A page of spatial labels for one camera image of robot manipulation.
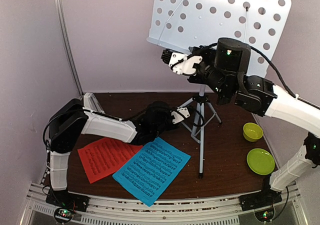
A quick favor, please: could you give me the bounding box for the white folding music stand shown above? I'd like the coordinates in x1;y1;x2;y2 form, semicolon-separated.
146;0;293;180

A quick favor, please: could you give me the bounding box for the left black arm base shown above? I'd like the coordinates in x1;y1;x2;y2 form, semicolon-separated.
45;187;90;212

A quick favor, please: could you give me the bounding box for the red sheet music page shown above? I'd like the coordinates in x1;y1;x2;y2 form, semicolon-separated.
77;137;142;184

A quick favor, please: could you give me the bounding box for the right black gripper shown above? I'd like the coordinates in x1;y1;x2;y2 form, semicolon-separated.
186;44;231;100

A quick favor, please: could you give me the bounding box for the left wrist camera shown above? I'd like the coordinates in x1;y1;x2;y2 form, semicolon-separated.
171;107;190;125

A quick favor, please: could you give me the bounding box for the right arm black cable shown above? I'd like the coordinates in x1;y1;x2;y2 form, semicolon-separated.
169;42;298;98

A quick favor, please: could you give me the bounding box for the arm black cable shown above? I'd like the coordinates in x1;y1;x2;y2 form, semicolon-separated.
42;104;208;151
169;42;298;98

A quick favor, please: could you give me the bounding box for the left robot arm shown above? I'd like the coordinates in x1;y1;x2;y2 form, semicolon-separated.
46;98;186;207

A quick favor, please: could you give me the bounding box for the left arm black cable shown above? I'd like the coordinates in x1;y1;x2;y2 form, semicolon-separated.
42;104;208;151

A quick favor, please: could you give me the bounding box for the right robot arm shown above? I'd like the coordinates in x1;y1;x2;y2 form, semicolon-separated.
187;37;320;206

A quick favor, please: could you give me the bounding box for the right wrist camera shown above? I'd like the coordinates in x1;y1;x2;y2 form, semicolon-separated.
161;49;203;76

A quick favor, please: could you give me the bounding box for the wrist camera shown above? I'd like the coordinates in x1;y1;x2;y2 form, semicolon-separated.
171;107;190;125
161;49;203;76

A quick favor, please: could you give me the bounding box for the blue sheet music page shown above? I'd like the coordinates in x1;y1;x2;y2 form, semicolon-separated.
112;137;191;207

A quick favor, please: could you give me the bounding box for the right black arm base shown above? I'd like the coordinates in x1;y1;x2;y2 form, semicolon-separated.
238;181;282;212

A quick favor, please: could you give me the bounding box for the yellow-green plastic bowl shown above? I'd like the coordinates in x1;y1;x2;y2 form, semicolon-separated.
243;122;264;142

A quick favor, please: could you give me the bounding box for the left aluminium corner post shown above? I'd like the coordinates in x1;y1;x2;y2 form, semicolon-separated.
54;0;84;97

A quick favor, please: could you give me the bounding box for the yellow-green plastic plate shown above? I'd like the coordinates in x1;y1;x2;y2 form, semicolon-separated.
246;148;276;176

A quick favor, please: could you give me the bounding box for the white wedge-shaped holder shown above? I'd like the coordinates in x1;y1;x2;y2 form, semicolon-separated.
82;92;105;114

